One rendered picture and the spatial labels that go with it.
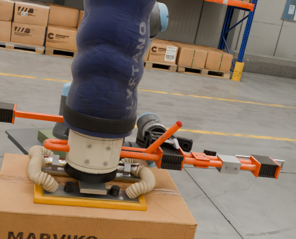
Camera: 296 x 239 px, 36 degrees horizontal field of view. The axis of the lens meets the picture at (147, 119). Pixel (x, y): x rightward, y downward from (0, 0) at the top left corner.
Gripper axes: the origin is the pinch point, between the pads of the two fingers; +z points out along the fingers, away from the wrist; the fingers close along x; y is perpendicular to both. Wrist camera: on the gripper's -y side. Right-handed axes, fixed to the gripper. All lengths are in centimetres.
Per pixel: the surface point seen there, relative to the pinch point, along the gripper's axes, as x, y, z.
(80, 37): 35, 37, 4
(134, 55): 32.7, 21.9, 8.2
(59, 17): -36, 13, -767
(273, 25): 19, -501, -894
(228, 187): -106, -133, -212
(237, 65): -70, -362, -739
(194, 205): -107, -87, -172
